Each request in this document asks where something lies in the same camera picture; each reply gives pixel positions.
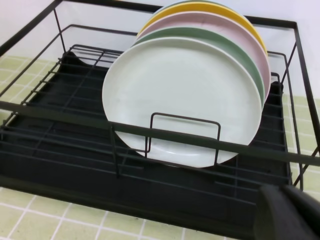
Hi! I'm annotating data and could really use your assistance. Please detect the yellow plate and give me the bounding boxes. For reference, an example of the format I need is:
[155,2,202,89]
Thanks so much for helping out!
[136,0,268,54]

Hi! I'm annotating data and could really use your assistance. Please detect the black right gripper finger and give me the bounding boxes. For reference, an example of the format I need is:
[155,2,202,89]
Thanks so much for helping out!
[253,185,320,240]

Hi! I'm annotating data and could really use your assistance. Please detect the green plate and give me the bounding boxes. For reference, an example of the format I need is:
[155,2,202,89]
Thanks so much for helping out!
[134,26,266,106]

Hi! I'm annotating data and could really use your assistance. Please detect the black wire dish rack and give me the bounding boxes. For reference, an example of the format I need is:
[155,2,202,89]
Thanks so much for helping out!
[0,0,320,191]

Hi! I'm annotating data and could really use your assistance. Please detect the white plate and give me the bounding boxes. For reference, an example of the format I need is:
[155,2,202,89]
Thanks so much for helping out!
[101,36,263,168]

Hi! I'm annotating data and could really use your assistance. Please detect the pink plate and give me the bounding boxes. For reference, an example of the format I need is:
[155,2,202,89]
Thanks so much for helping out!
[136,11,271,98]

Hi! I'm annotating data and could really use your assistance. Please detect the black drip tray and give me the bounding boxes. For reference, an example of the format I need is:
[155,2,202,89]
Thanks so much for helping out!
[0,48,293,240]

